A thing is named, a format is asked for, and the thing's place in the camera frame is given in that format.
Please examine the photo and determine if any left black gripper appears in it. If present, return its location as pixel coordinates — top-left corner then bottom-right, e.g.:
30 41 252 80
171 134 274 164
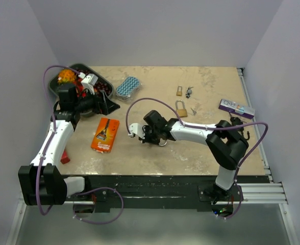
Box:
74 87 120 115

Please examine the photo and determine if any short shackle brass padlock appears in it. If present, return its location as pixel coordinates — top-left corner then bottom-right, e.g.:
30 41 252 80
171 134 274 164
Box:
158 139 167 147

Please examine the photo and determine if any long shackle brass padlock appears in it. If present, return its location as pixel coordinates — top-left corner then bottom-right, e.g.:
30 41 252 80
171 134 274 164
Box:
175 100 188 118

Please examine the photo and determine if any small brass padlock with keys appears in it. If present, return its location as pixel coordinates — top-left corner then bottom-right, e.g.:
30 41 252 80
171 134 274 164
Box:
176 86 183 96

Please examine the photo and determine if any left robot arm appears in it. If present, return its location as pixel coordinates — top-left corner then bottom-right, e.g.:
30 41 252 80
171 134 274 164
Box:
18 84 120 206

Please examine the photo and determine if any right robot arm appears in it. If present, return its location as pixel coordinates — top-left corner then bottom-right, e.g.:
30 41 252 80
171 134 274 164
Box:
129 110 248 201

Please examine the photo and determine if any dark grape bunch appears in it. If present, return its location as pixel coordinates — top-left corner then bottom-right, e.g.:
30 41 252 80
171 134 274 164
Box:
74 64 114 97

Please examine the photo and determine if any blue zigzag sponge pack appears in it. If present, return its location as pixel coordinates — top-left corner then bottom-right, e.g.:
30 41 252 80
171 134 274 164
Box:
115 76 141 101

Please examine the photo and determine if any orange razor box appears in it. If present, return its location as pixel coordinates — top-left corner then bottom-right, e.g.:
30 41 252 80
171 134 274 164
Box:
90 117 120 153

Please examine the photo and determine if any grey fruit tray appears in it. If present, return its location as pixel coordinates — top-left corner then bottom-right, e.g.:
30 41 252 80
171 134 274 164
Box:
48 63 120 115

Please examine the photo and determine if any orange flower ball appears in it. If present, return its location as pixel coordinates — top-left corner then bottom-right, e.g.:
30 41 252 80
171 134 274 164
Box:
57 69 76 84

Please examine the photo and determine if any red small box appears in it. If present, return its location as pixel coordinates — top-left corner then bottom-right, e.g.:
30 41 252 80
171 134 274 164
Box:
60 150 70 164

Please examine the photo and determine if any purple white box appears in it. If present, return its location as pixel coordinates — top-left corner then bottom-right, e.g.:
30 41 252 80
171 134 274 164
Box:
218 99 255 119

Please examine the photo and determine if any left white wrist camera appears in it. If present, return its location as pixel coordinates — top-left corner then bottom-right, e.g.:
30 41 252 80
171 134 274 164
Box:
78 72 98 95

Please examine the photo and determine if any panda keychain with keys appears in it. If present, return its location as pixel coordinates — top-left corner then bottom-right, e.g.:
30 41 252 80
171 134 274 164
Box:
185 86 193 99

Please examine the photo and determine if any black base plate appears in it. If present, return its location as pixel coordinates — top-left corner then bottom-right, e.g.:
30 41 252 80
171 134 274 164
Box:
55 174 270 213

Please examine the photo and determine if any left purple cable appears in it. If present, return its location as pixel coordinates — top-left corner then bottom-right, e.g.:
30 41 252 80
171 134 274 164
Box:
35 65 125 225

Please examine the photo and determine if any aluminium frame rail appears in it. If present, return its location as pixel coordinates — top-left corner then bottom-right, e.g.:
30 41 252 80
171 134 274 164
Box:
236 67 288 205

